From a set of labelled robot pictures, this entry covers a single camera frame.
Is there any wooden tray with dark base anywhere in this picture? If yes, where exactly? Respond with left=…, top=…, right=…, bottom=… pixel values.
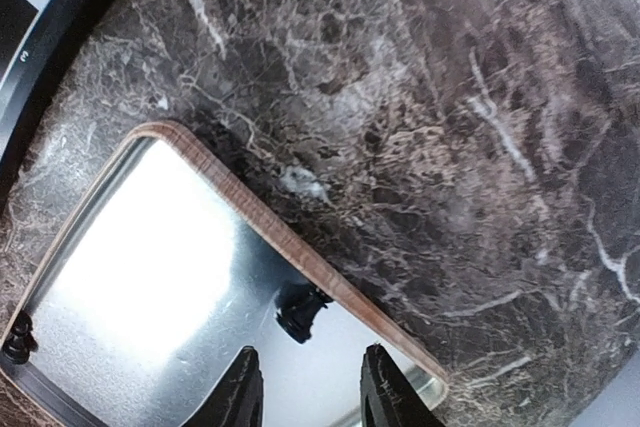
left=1, top=121, right=447, bottom=426

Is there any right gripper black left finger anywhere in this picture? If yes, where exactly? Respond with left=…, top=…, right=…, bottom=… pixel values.
left=184, top=346, right=263, bottom=427

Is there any black grey chess board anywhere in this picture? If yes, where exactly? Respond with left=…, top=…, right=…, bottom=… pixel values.
left=1, top=0, right=114, bottom=198

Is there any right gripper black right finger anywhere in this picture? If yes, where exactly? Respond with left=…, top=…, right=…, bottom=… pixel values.
left=360, top=344, right=438, bottom=427

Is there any black chess piece in tray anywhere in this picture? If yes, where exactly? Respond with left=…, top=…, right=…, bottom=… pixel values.
left=2, top=311, right=38, bottom=365

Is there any black chess piece tray corner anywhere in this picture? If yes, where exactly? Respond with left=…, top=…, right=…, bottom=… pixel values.
left=275, top=283, right=333, bottom=344

